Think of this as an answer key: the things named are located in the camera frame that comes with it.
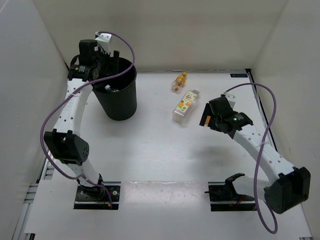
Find clear bottle orange fruit label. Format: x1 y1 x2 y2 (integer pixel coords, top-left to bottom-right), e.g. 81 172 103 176
172 89 201 125

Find clear bottle black label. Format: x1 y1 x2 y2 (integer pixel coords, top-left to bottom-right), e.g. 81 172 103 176
104 84 119 94

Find small clear bottle yellow cap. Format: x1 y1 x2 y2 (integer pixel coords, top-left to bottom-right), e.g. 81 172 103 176
171 72 188 93

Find orange juice bottle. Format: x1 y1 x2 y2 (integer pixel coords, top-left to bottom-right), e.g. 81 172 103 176
204 115 211 125

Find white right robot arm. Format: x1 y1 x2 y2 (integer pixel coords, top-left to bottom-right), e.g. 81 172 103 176
199 96 311 214

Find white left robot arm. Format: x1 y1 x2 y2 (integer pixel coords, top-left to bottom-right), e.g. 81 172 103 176
40 34 119 200

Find black plastic waste bin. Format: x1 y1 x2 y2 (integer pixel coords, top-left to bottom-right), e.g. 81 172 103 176
69 55 138 122

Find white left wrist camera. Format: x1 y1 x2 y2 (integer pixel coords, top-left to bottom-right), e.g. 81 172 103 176
95 31 112 54

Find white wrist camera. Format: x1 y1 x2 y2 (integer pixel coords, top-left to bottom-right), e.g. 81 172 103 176
221 93 236 108
95 31 112 54

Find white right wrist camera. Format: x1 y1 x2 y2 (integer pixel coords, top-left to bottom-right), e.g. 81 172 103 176
221 93 236 108

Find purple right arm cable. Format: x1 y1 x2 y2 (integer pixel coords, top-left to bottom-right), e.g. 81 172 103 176
223 83 279 235

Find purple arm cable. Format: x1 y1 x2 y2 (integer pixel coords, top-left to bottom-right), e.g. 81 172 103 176
40 30 136 208
223 83 279 235

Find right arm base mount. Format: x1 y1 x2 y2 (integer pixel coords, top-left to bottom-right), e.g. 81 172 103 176
204 173 257 212

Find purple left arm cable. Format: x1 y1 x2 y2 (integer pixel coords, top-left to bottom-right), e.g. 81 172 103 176
40 30 136 208

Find aluminium frame rail left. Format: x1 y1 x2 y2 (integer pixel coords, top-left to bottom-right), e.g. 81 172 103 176
12 73 81 240

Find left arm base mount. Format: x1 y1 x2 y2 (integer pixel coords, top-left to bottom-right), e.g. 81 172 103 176
73 181 121 210

